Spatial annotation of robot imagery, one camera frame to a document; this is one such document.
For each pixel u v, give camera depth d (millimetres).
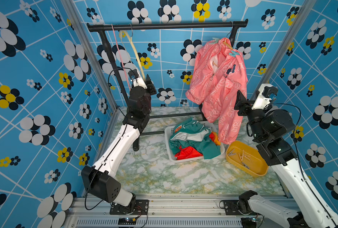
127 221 721
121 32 643
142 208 729
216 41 663
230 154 912
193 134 862
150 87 597
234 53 581
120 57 697
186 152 847
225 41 632
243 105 501
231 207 731
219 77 738
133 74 524
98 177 417
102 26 548
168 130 959
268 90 423
